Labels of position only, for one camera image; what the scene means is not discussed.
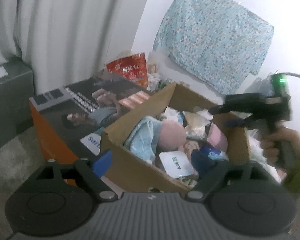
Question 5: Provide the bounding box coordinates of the blue checked towel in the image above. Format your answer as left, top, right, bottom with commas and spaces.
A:
124, 115, 161, 164

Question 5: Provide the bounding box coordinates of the floral teal wall cloth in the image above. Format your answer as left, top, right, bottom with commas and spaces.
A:
153, 0, 274, 95

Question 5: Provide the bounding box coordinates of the pink plush pig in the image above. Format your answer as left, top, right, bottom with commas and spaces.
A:
158, 120, 186, 151

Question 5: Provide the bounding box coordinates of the person right hand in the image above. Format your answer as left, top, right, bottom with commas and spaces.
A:
261, 126, 300, 168

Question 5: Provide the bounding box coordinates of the blue tissue package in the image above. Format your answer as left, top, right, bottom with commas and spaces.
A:
189, 146, 229, 177

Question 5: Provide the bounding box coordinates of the grey square pouch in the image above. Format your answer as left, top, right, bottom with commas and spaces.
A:
159, 151, 194, 179

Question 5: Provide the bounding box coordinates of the red orange snack bag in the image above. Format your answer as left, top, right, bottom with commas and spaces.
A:
106, 53, 148, 88

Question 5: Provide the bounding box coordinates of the orange printed appliance box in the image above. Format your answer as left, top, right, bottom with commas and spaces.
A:
29, 73, 157, 186

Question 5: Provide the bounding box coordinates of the green floral scrunchie cloth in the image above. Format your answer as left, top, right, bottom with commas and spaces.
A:
177, 176, 198, 188

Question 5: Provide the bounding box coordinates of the grey curtain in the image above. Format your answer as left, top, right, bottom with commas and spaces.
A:
0, 0, 147, 93

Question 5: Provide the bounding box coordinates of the blue tissue box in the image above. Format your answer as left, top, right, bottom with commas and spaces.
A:
164, 106, 184, 125

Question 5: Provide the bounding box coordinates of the grey cabinet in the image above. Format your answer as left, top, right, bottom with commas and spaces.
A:
0, 59, 34, 148

